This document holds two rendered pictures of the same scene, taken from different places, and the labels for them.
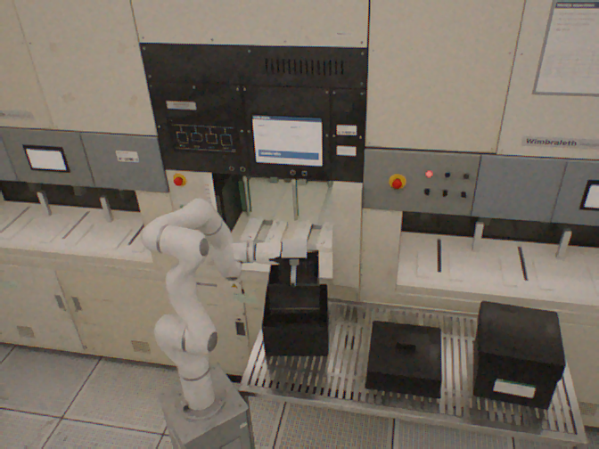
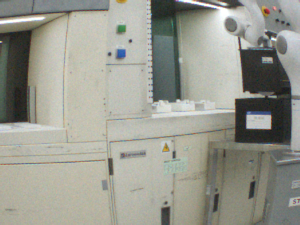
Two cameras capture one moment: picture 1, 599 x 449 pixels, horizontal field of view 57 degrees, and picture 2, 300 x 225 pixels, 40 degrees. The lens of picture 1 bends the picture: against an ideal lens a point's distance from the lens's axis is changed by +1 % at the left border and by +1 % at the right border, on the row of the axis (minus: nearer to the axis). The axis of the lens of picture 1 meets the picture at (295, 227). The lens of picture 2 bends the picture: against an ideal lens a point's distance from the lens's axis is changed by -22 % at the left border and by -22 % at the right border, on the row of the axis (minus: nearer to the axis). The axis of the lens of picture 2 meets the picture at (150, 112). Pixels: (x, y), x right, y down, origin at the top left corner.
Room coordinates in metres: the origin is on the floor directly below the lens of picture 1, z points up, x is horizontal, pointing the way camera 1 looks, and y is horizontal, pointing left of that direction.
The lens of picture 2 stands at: (0.92, 1.86, 0.99)
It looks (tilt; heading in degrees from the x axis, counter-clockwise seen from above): 3 degrees down; 309
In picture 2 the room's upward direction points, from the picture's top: 1 degrees counter-clockwise
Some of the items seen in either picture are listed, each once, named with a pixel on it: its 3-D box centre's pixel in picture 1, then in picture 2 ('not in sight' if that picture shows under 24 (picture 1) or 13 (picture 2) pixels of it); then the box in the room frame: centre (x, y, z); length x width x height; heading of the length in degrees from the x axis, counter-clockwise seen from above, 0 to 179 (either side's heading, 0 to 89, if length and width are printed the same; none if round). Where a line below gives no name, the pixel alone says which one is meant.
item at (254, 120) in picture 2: (296, 319); (271, 118); (1.74, 0.02, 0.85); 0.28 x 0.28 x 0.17; 86
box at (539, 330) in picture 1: (514, 354); not in sight; (1.45, -0.83, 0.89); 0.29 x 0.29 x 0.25; 73
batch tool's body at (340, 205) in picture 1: (286, 207); (136, 87); (2.46, 0.04, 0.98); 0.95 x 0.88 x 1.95; 167
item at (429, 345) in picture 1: (405, 354); not in sight; (1.53, -0.42, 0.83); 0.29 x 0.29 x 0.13; 77
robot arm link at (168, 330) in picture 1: (182, 344); (297, 64); (1.42, 0.44, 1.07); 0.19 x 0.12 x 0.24; 67
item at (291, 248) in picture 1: (294, 278); (269, 65); (1.74, 0.01, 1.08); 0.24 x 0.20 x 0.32; 176
